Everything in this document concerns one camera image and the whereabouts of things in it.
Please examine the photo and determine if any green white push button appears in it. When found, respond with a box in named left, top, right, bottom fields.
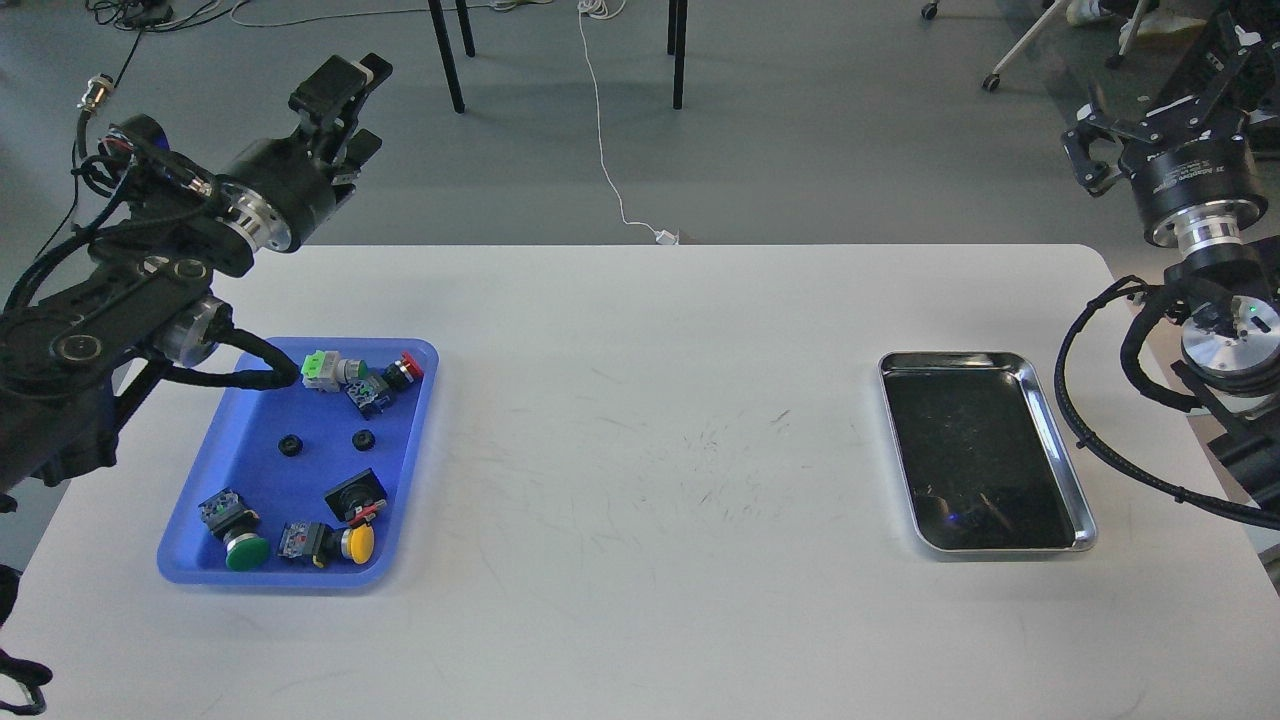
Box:
left=300, top=350, right=369, bottom=393

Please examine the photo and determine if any black table leg left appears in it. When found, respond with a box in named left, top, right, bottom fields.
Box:
left=428, top=0, right=476, bottom=114

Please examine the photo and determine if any black table leg right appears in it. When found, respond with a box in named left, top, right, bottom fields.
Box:
left=666, top=0, right=689, bottom=111

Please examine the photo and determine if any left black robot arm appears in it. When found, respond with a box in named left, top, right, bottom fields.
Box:
left=1, top=54, right=390, bottom=512

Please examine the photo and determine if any office chair base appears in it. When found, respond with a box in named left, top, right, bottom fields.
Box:
left=901, top=1, right=1203, bottom=101

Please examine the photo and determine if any blue plastic tray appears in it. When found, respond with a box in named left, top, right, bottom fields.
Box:
left=156, top=336, right=439, bottom=591

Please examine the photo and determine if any red push button switch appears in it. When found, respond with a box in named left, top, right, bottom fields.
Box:
left=343, top=351, right=425, bottom=419

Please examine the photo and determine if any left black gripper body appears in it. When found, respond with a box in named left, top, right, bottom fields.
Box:
left=221, top=136, right=346, bottom=251

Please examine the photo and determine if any yellow push button switch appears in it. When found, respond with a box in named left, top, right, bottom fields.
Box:
left=276, top=521, right=376, bottom=568

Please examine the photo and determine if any small black gear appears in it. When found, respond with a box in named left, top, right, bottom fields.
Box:
left=276, top=434, right=305, bottom=457
left=351, top=428, right=378, bottom=452

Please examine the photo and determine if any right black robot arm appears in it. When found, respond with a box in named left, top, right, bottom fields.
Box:
left=1053, top=1, right=1279, bottom=529

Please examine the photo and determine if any steel metal tray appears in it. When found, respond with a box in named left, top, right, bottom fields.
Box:
left=878, top=351, right=1098, bottom=559

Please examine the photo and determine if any green mushroom push button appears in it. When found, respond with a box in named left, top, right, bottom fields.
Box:
left=198, top=488, right=270, bottom=571

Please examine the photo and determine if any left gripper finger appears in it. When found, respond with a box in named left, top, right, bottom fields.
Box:
left=326, top=129, right=383, bottom=201

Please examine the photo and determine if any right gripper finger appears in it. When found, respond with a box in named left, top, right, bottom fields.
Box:
left=1061, top=85, right=1140, bottom=197
left=1180, top=5, right=1279, bottom=117

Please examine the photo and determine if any black square switch part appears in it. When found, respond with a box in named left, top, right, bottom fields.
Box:
left=323, top=468, right=388, bottom=528

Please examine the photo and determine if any black table leg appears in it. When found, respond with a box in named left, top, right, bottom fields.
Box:
left=666, top=0, right=689, bottom=111
left=428, top=0, right=476, bottom=114

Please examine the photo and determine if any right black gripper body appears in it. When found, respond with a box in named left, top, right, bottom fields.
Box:
left=1119, top=97, right=1268, bottom=249

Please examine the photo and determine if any white cable on floor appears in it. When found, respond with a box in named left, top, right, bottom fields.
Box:
left=577, top=0, right=680, bottom=247

